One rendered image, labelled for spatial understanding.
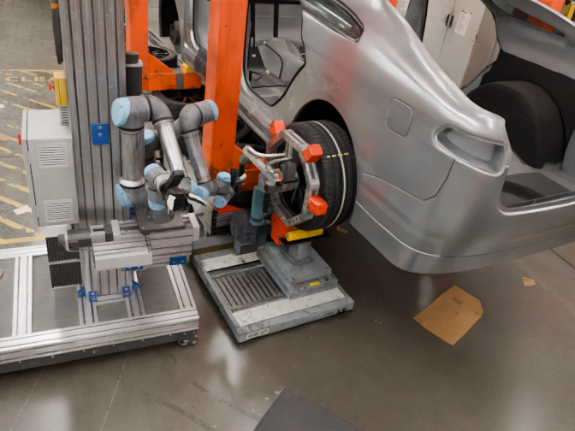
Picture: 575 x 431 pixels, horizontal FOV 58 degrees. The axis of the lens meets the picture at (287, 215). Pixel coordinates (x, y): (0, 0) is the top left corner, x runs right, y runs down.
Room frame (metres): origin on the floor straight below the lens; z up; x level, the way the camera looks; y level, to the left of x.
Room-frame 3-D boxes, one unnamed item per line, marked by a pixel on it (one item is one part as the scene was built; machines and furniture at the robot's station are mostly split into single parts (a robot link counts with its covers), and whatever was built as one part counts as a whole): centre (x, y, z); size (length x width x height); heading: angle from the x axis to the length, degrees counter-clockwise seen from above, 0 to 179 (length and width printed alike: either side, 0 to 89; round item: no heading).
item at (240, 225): (3.03, 0.17, 0.26); 0.42 x 0.18 x 0.35; 124
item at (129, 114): (2.10, 0.75, 1.19); 0.15 x 0.12 x 0.55; 131
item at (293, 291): (2.84, -0.11, 0.13); 0.50 x 0.36 x 0.10; 34
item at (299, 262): (2.84, -0.12, 0.32); 0.40 x 0.30 x 0.28; 34
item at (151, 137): (2.64, 0.86, 0.98); 0.13 x 0.12 x 0.14; 147
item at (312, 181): (2.75, 0.03, 0.85); 0.54 x 0.07 x 0.54; 34
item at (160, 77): (4.83, 1.30, 0.69); 0.52 x 0.17 x 0.35; 124
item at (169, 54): (5.85, 1.87, 0.39); 0.66 x 0.66 x 0.24
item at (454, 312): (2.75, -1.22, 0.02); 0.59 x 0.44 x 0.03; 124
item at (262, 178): (2.71, 0.09, 0.85); 0.21 x 0.14 x 0.14; 124
